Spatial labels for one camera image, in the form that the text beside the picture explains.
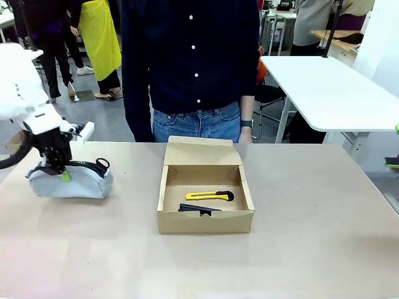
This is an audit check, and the black pole on white table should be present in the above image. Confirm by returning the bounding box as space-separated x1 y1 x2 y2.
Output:
320 0 344 59

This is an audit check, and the dark floor plate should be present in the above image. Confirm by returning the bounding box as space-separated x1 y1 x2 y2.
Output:
74 90 96 102

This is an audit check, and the white panel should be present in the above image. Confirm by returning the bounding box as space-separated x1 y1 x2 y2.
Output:
353 0 399 94

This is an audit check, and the person in navy shirt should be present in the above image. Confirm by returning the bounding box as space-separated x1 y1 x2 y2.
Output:
120 0 261 144

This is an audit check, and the yellow utility knife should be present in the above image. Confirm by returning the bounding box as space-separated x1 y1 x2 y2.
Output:
185 190 235 202

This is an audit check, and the person's left forearm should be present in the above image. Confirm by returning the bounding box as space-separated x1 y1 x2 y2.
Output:
239 95 257 121

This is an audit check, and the brown cardboard carton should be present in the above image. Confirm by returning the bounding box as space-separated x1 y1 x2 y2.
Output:
5 130 27 154

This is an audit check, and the large white table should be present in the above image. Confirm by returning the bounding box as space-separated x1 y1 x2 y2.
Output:
259 55 399 159

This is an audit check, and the brown cardboard box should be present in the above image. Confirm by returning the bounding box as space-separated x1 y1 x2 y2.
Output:
156 135 256 234

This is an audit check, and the person in black clothes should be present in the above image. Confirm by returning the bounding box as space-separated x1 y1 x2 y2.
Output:
31 0 77 103

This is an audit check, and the person's right forearm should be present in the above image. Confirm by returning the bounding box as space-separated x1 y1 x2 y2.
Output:
123 87 154 143

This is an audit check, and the small white table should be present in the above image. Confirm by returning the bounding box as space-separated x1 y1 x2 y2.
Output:
26 48 44 63

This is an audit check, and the black flat plastic item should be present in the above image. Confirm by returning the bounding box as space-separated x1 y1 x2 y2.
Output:
178 203 223 217

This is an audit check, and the person's left hand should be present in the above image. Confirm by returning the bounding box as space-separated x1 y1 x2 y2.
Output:
238 126 254 144

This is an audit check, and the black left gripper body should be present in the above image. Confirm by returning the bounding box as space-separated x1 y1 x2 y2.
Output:
32 126 74 171

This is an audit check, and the person with white sneakers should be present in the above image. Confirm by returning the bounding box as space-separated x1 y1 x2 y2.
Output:
64 18 95 76

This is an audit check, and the orange fabric item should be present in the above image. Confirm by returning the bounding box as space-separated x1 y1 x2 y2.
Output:
257 57 269 85

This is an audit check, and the figure in yellow apron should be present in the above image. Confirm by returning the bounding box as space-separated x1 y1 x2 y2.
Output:
70 0 123 101

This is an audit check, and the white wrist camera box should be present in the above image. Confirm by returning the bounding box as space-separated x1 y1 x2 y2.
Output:
76 121 95 147

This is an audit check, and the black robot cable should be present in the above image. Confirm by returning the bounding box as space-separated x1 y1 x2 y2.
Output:
0 133 36 171

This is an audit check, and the wooden table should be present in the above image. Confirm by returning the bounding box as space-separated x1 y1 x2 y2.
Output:
310 29 364 57

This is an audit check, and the grey fabric pouch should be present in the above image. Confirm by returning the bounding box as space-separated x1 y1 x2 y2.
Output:
26 158 115 200

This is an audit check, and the person in grey sweater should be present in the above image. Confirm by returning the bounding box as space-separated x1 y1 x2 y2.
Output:
292 0 377 57

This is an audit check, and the black chair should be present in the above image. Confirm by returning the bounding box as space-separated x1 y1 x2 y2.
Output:
253 83 286 140

